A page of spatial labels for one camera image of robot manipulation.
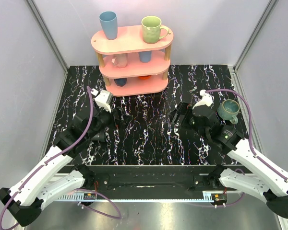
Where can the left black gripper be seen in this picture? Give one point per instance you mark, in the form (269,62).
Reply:
(114,114)

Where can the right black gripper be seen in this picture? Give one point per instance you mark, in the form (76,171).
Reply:
(182,109)

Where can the grey pipe tee fitting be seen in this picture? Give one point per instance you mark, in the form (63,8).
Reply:
(101,137)

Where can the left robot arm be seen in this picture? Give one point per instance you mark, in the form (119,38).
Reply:
(26,200)

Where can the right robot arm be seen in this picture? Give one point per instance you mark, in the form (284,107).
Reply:
(271,182)

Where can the dark blue cup bottom shelf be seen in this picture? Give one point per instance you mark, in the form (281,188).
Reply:
(120,82)

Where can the orange bowl bottom shelf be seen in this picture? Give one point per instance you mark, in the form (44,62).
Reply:
(144,77)

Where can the pink three-tier shelf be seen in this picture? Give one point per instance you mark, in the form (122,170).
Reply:
(130,41)

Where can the teal ceramic mug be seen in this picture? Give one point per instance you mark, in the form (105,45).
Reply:
(228,110)

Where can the pink glass mug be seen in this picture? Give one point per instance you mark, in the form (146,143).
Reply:
(120,60)

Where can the blue cup middle shelf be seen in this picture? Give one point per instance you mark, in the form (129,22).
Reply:
(145,56)

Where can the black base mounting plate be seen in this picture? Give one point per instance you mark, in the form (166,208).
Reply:
(149,182)

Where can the light green mug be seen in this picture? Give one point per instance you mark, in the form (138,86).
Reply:
(152,29)

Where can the tall blue tumbler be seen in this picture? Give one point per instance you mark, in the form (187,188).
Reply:
(109,24)

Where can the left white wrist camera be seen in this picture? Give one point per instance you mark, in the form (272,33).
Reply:
(103,99)

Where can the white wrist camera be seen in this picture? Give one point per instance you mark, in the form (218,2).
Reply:
(202,101)
(103,99)

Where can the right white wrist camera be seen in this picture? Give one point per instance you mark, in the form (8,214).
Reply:
(202,101)

